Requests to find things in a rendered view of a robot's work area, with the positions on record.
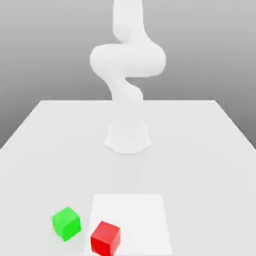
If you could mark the small red cube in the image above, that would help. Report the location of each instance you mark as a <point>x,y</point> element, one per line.
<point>105,239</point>

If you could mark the small green cube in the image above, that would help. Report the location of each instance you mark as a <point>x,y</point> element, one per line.
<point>66,223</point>

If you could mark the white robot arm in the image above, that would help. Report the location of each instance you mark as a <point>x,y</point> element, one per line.
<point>128,60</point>

